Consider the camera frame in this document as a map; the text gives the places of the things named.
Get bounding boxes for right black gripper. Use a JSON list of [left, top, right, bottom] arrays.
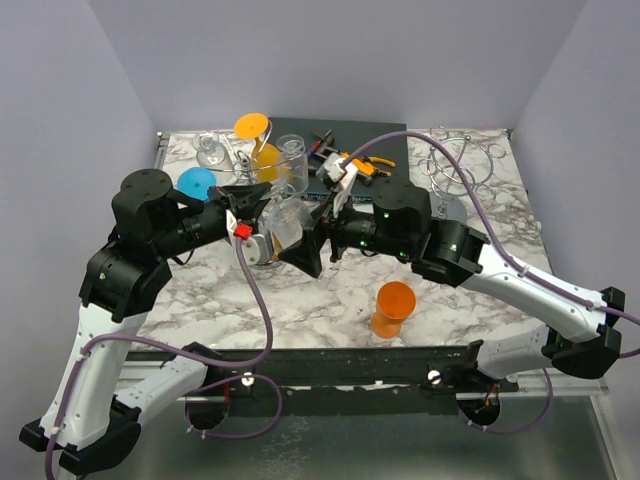
[[277, 187, 413, 279]]

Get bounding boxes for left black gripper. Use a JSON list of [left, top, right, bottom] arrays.
[[154, 184, 274, 259]]

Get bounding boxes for ribbed clear glass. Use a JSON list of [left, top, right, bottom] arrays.
[[266, 197, 311, 252], [276, 134, 309, 194]]

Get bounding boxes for chrome glass rack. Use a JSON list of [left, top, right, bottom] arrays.
[[418, 126, 506, 223], [219, 119, 296, 271]]

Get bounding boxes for yellow plastic wine glass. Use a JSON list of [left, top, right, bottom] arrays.
[[234, 112, 284, 188]]

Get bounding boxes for blue plastic goblet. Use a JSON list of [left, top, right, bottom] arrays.
[[176, 167, 217, 202]]

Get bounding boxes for clear wine glass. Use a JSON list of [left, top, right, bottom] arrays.
[[192, 131, 232, 172]]

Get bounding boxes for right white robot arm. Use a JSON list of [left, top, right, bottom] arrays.
[[279, 177, 624, 392]]

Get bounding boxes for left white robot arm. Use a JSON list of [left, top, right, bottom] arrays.
[[19, 169, 271, 479]]

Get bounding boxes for orange black screwdriver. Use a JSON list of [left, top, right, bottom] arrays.
[[308, 130, 373, 186]]

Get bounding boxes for orange plastic goblet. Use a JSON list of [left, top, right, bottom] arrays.
[[370, 281, 417, 339]]

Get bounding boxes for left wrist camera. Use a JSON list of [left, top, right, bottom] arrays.
[[226, 211, 274, 266]]

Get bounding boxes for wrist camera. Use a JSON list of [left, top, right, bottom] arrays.
[[316, 153, 358, 218], [226, 211, 274, 266]]

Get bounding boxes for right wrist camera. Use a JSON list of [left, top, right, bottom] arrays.
[[316, 153, 358, 218]]

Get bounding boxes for orange handled pliers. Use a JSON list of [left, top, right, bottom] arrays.
[[362, 156, 396, 177]]

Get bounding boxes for dark blue network switch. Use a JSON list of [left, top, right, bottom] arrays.
[[269, 116, 410, 204]]

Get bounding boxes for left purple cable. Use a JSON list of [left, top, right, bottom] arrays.
[[45, 239, 284, 480]]

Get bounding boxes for purple cable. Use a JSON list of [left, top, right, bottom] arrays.
[[342, 130, 640, 435], [45, 239, 284, 480]]

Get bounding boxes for black mounting rail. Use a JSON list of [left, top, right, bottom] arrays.
[[124, 344, 521, 431]]

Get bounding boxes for aluminium frame rail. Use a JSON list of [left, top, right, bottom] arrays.
[[79, 357, 611, 401]]

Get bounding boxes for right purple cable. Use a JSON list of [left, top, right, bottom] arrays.
[[342, 130, 640, 435]]

